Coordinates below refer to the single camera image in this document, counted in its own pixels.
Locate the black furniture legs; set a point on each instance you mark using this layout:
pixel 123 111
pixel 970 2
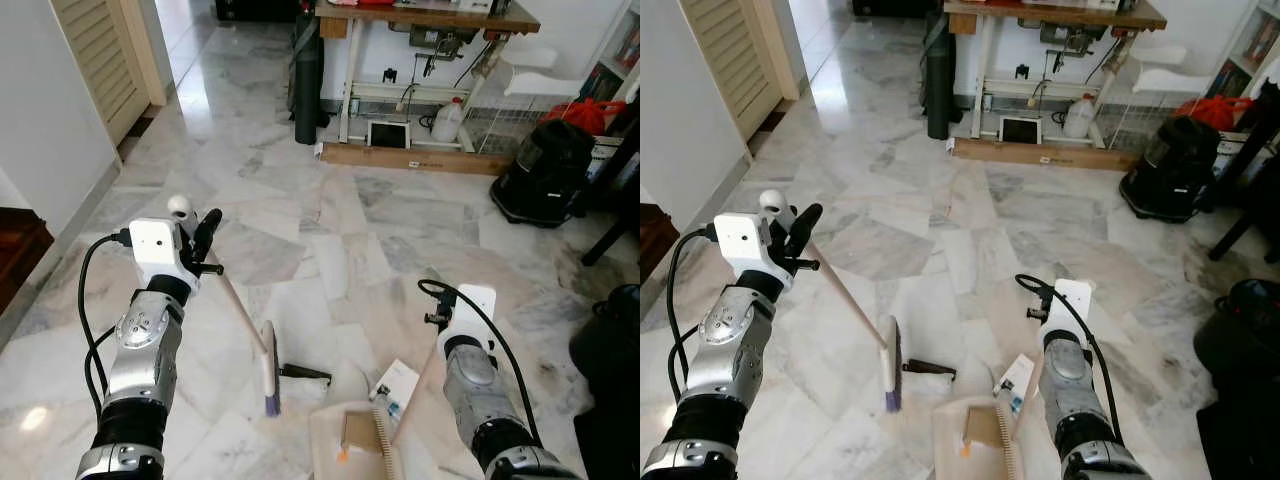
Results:
pixel 605 245
pixel 1240 235

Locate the white-framed tablet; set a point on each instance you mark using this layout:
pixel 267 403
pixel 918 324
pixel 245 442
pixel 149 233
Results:
pixel 1020 130
pixel 388 134

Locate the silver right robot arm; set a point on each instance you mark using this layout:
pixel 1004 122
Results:
pixel 1075 390
pixel 480 390

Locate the red bag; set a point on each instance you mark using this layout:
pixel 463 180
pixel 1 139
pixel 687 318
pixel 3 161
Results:
pixel 590 112
pixel 1215 110

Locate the black round bin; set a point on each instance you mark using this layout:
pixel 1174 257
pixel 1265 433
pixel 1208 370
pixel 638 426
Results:
pixel 1240 330
pixel 610 350

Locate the white bookshelf with books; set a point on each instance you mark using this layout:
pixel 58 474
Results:
pixel 1265 40
pixel 625 50

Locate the white plastic jug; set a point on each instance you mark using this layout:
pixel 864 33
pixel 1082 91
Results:
pixel 448 122
pixel 1080 118

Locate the brown cardboard piece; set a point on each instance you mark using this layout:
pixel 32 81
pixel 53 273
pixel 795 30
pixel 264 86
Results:
pixel 358 430
pixel 983 428

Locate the wooden table with white legs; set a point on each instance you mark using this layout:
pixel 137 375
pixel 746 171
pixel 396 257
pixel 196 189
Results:
pixel 1050 15
pixel 430 18

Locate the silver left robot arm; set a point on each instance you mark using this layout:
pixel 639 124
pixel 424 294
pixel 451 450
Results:
pixel 735 345
pixel 145 350

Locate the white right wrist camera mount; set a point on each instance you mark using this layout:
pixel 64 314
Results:
pixel 478 305
pixel 1072 300

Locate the dark brown stick piece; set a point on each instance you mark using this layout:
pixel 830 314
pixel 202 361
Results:
pixel 930 369
pixel 305 373

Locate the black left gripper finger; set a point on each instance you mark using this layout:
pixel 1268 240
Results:
pixel 783 235
pixel 188 238
pixel 806 230
pixel 208 232

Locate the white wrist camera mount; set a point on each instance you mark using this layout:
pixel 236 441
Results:
pixel 478 305
pixel 1072 300
pixel 155 245
pixel 745 240

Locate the white and blue paper pack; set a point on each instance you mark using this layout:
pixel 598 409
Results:
pixel 400 380
pixel 1015 375

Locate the beige louvred door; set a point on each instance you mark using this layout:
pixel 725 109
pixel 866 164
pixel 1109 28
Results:
pixel 730 50
pixel 95 60

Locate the black vacuum cleaner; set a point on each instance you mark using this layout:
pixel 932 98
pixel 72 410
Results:
pixel 1170 165
pixel 545 170

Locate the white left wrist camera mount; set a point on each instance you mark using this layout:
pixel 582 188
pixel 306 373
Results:
pixel 745 240
pixel 155 245

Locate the black rolled mat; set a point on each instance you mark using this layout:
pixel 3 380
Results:
pixel 307 90
pixel 938 90

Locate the white plastic chair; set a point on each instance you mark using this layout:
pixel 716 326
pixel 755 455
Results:
pixel 540 85
pixel 1170 80

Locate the long wooden plank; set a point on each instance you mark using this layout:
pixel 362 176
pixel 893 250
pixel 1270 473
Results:
pixel 400 158
pixel 1040 155

